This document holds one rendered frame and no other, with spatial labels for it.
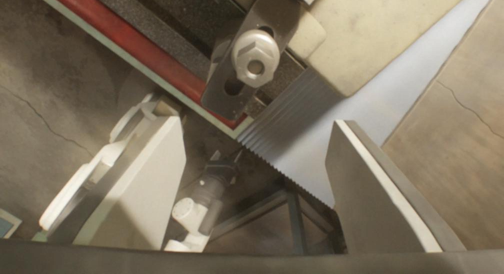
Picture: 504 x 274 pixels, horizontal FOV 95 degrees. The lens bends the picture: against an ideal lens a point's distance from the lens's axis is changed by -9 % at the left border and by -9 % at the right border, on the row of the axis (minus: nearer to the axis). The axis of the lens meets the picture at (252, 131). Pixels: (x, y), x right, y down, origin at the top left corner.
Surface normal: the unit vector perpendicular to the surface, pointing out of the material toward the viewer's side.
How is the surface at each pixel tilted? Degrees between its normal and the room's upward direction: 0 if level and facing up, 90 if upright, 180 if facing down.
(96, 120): 0
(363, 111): 61
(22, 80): 0
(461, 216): 76
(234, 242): 0
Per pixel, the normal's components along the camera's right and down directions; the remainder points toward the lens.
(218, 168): -0.39, -0.73
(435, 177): -0.91, -0.18
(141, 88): -0.01, 0.52
